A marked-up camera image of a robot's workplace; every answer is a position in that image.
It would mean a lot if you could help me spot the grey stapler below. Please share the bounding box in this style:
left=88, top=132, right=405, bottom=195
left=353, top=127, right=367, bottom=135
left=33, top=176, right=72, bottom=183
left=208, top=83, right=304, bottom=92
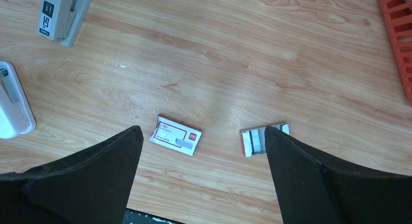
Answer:
left=37, top=0, right=92, bottom=47

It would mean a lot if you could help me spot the red plastic basket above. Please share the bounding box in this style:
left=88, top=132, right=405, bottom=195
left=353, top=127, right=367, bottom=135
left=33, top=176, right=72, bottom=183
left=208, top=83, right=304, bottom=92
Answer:
left=378, top=0, right=412, bottom=103

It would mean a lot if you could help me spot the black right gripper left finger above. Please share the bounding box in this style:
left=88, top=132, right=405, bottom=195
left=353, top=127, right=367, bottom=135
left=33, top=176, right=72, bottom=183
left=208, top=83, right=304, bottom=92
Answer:
left=0, top=125, right=144, bottom=224

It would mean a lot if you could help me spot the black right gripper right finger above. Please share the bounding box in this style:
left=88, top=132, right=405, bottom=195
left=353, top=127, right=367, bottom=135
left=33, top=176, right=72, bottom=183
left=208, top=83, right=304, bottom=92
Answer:
left=264, top=126, right=412, bottom=224

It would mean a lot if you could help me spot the red white staple box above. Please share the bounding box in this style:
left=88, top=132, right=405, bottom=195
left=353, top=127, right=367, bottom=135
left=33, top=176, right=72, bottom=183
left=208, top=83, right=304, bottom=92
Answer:
left=150, top=114, right=203, bottom=156

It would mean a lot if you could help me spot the open staple box tray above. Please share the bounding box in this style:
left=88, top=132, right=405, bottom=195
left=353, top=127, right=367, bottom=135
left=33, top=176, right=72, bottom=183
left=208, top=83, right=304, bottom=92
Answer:
left=240, top=122, right=291, bottom=158

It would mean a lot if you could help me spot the white stapler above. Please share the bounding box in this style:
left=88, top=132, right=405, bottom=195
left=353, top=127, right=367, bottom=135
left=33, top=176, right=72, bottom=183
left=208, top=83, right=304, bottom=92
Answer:
left=0, top=61, right=36, bottom=139

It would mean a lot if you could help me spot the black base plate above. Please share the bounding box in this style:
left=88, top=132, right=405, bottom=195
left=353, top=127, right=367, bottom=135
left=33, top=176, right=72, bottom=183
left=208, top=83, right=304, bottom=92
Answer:
left=122, top=208, right=183, bottom=224

